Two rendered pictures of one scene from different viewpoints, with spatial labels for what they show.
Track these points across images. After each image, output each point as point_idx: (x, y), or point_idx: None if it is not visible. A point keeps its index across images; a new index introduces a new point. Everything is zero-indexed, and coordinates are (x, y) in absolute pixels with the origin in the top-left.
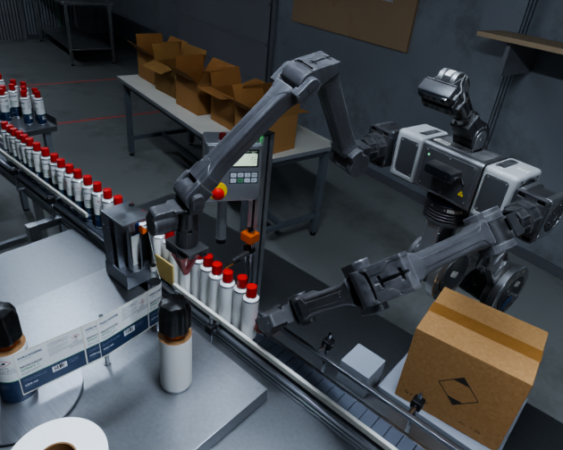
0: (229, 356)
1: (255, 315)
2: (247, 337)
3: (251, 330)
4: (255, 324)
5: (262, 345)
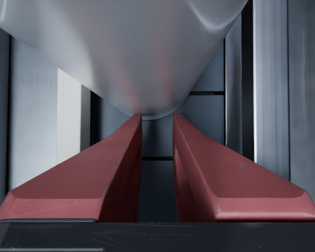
0: (56, 78)
1: (117, 93)
2: (69, 122)
3: (118, 108)
4: (142, 109)
5: (153, 180)
